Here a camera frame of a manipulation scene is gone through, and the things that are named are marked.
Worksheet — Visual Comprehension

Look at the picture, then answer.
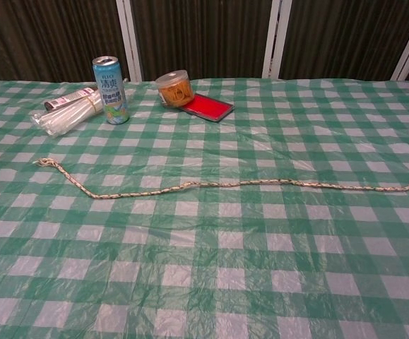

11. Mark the beige braided rope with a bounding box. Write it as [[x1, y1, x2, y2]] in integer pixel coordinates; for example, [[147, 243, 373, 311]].
[[34, 157, 409, 199]]

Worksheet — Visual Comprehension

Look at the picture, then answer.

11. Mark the red ink pad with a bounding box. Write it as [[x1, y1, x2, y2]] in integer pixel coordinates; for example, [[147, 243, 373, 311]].
[[181, 92, 236, 124]]

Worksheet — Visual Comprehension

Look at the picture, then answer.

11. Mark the clear jar of rubber bands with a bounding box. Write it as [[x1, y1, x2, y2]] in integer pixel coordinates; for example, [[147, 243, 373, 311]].
[[155, 69, 195, 107]]

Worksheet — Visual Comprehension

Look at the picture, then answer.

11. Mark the green checked plastic tablecloth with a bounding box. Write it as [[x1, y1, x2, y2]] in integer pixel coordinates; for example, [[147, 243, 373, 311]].
[[0, 77, 409, 339]]

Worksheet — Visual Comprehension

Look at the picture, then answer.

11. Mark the blue drink can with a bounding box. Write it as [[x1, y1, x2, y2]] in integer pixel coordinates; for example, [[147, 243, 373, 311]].
[[91, 55, 131, 125]]

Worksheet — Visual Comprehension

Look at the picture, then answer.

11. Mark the bundle of white straws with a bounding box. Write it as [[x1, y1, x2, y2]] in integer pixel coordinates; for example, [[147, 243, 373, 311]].
[[30, 92, 105, 138]]

